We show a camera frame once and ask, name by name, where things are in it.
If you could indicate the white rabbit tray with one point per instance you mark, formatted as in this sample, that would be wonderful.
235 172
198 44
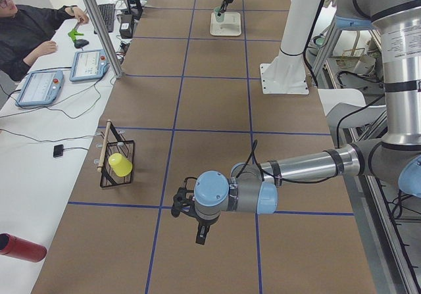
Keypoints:
226 25

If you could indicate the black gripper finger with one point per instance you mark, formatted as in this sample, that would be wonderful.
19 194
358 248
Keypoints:
202 231
223 8

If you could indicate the green handled tool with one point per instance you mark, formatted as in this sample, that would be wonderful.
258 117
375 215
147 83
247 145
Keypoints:
74 33

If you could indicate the person in black shirt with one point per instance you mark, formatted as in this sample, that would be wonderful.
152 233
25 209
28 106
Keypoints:
26 34

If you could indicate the black computer mouse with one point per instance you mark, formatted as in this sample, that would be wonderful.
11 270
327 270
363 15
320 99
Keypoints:
80 43

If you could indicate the black keyboard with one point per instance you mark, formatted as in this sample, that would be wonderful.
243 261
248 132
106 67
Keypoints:
108 14

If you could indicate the black box on desk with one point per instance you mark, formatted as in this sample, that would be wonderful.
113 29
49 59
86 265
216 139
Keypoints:
126 26

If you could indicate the aluminium frame post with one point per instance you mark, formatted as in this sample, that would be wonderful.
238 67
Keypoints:
104 37

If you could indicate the pale green cup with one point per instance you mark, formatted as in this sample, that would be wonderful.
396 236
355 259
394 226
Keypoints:
219 19

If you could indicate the near teach pendant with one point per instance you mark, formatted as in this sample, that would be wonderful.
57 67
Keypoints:
40 88

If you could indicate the black wire cup rack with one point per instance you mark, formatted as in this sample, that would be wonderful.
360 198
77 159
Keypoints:
117 143

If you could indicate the yellow cup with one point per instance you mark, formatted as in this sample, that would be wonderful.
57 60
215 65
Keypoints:
120 165

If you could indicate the wooden rack handle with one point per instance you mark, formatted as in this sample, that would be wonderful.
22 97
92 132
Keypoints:
104 146

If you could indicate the red water bottle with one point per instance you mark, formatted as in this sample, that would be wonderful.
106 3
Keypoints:
15 247

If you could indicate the white chair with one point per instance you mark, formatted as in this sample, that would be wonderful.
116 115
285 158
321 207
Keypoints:
339 102

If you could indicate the far teach pendant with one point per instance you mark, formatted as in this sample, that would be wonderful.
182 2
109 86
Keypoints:
89 65

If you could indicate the teach pendant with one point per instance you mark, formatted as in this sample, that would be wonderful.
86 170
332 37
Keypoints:
89 65
40 88

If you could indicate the small black puck device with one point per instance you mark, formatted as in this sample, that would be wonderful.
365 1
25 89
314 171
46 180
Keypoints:
58 150

